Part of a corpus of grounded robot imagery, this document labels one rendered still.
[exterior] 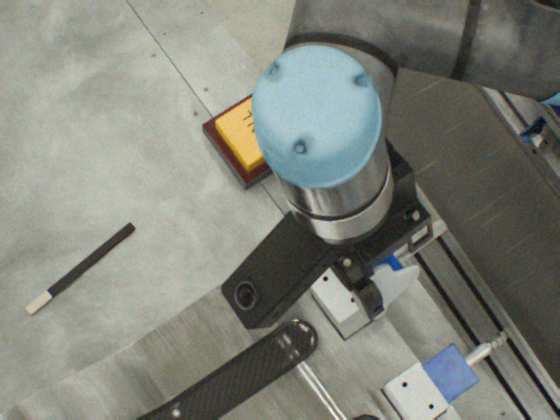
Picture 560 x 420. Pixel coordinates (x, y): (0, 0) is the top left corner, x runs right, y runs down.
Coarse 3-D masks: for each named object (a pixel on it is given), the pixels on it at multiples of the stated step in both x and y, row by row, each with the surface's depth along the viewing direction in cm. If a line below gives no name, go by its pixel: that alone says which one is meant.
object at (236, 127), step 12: (240, 108) 115; (216, 120) 114; (228, 120) 114; (240, 120) 114; (252, 120) 114; (228, 132) 114; (240, 132) 114; (252, 132) 114; (228, 144) 115; (240, 144) 114; (252, 144) 114; (240, 156) 113; (252, 156) 113; (252, 168) 114
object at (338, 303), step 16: (432, 224) 100; (400, 256) 100; (320, 288) 98; (336, 288) 97; (320, 304) 101; (336, 304) 97; (352, 304) 97; (336, 320) 97; (352, 320) 98; (368, 320) 101
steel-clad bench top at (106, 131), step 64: (0, 0) 122; (64, 0) 122; (128, 0) 122; (192, 0) 123; (0, 64) 120; (64, 64) 120; (128, 64) 120; (192, 64) 120; (0, 128) 117; (64, 128) 118; (128, 128) 118; (192, 128) 118; (0, 192) 115; (64, 192) 115; (128, 192) 116; (192, 192) 116; (256, 192) 116; (0, 256) 113; (64, 256) 113; (128, 256) 113; (192, 256) 114; (0, 320) 111; (64, 320) 111; (128, 320) 111; (0, 384) 109
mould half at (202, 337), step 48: (144, 336) 103; (192, 336) 103; (240, 336) 103; (336, 336) 102; (384, 336) 102; (96, 384) 99; (144, 384) 101; (192, 384) 101; (288, 384) 101; (336, 384) 101; (384, 384) 101
